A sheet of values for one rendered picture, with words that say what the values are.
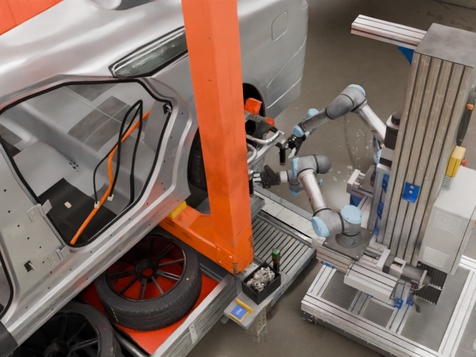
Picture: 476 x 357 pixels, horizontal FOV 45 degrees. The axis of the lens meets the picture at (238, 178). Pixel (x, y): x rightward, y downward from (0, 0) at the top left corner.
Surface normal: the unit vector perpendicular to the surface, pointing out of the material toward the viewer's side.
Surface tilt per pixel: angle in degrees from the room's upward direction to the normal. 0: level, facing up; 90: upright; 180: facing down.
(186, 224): 0
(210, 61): 90
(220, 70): 90
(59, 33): 13
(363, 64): 0
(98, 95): 5
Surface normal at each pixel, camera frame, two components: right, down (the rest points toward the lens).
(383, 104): -0.06, -0.69
